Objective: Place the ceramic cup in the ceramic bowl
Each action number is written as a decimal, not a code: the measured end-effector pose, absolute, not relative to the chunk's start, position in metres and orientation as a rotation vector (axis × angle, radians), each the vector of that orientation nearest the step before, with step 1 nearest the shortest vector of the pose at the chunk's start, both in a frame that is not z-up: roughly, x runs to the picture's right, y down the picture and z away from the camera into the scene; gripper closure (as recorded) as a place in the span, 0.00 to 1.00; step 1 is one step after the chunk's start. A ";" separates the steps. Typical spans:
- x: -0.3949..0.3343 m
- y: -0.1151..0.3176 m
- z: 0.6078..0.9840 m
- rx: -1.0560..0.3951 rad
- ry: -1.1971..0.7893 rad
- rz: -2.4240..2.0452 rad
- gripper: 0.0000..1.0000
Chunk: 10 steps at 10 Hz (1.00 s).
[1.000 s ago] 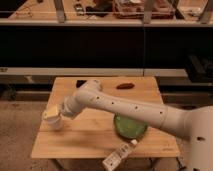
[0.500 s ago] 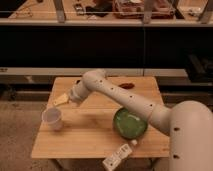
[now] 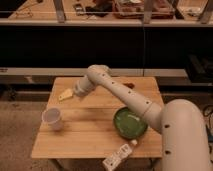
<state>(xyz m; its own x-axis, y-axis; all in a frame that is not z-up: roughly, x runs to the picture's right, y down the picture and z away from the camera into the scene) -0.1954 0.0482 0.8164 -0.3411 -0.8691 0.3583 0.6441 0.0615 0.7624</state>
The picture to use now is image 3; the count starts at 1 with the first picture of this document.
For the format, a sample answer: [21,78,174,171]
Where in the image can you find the white tube with cap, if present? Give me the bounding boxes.
[102,140,138,171]

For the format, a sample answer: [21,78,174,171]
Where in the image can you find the white ceramic cup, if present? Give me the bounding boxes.
[42,108,63,131]

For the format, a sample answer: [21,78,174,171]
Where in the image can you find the brown oval object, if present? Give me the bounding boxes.
[124,83,135,89]

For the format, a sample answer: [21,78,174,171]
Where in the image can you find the long shelf bench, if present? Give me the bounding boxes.
[0,0,213,27]

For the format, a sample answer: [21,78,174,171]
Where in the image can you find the red tray on shelf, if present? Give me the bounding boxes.
[113,0,175,19]

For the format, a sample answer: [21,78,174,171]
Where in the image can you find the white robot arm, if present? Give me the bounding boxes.
[72,65,213,171]

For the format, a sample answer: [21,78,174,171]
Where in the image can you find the black equipment right background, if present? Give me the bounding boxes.
[185,55,213,83]

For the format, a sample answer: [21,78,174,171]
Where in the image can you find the green ceramic bowl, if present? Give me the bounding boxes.
[113,107,148,139]

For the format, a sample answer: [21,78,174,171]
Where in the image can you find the black remote on shelf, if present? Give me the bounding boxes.
[73,3,85,16]

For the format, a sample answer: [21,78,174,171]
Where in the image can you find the wooden folding table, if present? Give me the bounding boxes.
[31,77,163,159]

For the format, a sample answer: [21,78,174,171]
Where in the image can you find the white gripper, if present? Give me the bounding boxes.
[59,76,96,101]

